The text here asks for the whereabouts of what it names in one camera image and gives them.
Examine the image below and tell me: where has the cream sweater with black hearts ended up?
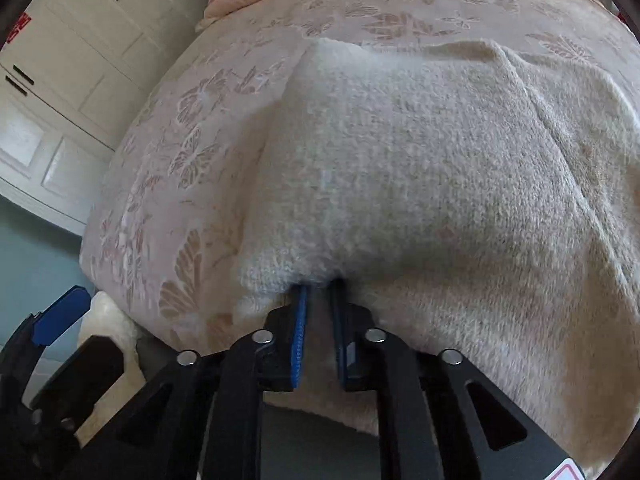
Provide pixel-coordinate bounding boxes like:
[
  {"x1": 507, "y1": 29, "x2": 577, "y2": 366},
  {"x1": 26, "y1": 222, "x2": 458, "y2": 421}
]
[{"x1": 235, "y1": 39, "x2": 639, "y2": 478}]

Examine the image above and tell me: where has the pink butterfly bedspread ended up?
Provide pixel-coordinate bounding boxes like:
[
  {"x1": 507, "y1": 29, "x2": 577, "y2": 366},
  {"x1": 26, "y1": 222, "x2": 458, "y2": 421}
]
[{"x1": 80, "y1": 0, "x2": 639, "y2": 353}]

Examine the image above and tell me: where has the white wardrobe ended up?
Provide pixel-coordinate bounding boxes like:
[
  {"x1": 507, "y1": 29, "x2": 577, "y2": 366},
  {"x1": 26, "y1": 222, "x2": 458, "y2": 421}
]
[{"x1": 1, "y1": 0, "x2": 207, "y2": 235}]

